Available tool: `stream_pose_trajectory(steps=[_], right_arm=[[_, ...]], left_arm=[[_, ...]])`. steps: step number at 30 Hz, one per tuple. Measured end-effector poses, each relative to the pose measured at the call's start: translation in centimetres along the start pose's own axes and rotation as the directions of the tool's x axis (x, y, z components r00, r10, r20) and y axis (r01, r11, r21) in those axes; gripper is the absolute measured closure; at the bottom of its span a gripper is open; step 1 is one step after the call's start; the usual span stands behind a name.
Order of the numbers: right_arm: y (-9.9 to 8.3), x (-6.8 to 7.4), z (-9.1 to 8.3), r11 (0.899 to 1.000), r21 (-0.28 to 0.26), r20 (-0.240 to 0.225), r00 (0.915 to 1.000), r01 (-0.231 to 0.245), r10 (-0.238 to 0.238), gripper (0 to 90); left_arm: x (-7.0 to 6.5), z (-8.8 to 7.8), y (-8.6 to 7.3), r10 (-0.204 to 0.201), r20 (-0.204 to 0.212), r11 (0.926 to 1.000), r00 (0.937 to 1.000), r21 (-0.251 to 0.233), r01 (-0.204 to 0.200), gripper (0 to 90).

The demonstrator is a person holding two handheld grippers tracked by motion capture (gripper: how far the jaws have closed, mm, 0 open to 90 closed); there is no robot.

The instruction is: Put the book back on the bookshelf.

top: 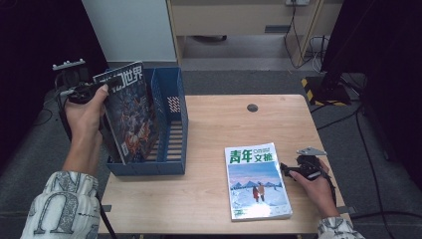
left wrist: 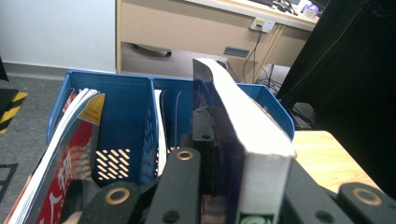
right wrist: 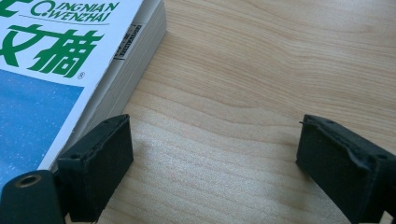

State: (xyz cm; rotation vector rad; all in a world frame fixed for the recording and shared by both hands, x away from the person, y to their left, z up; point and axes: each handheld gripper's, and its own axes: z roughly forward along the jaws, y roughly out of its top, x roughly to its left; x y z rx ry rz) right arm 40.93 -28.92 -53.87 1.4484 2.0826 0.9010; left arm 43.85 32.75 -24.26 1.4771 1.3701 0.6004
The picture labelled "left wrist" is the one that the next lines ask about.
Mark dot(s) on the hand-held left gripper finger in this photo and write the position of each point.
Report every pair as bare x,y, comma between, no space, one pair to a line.
205,130

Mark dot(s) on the dark blue cover magazine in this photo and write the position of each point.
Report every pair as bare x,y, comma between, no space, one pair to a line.
249,130

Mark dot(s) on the red brown cover magazine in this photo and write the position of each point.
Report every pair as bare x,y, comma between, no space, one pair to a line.
159,124

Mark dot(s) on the blue plastic file rack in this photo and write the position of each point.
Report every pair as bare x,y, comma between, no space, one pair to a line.
124,109

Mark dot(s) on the portrait magazine with red title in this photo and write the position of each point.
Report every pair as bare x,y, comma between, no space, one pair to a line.
62,161

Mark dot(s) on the grey label slot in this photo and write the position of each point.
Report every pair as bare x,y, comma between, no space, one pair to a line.
236,52

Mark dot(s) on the beige wooden desk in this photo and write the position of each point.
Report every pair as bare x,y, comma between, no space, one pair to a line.
186,25

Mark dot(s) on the white power socket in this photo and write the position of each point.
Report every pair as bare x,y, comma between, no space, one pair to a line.
262,25

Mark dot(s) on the black curtain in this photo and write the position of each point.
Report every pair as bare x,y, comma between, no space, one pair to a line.
348,77

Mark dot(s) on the small purple white object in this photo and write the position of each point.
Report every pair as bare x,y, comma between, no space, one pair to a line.
309,11

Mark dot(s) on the black yellow striped stand base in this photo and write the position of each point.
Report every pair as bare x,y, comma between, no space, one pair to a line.
11,105

